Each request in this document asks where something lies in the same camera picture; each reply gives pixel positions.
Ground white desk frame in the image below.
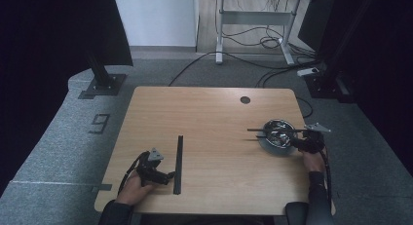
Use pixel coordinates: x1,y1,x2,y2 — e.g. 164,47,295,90
208,0,337,66

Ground left hand-held gripper cable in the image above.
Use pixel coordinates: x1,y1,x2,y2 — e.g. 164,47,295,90
117,151,147,194

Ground white power strip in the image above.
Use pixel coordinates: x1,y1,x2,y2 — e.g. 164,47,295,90
296,66,320,78

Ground tangled black cables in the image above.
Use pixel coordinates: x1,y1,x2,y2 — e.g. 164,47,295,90
213,0,318,57

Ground person's right hand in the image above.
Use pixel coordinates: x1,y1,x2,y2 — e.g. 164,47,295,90
301,146,328,173

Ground black looped cable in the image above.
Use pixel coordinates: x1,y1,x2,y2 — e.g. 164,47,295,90
296,97,315,119

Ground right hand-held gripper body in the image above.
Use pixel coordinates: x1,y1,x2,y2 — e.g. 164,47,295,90
297,122,332,155

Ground black curtain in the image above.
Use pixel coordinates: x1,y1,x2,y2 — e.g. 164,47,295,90
0,0,134,195
298,0,413,175

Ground shiny metal bowl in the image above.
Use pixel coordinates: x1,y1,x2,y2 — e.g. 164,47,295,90
257,118,299,157

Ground black power strip cable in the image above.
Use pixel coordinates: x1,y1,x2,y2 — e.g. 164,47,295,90
255,67,313,89

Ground black metal stand with base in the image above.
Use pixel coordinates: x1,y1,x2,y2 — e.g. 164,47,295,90
304,0,356,104

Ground black left stand base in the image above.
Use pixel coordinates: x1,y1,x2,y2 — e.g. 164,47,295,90
77,49,128,100

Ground long black floor cable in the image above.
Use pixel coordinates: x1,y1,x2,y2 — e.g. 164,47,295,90
168,51,320,88

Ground person's left hand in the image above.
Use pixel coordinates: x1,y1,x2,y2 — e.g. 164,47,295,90
115,169,156,206

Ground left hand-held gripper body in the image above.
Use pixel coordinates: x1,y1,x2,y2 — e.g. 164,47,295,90
135,147,169,187

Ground right hand-held gripper cable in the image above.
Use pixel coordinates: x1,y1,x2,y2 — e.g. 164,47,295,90
319,149,333,210

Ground hand-held gripper cable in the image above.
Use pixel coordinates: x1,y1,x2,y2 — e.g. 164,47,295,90
319,149,333,210
117,151,147,194

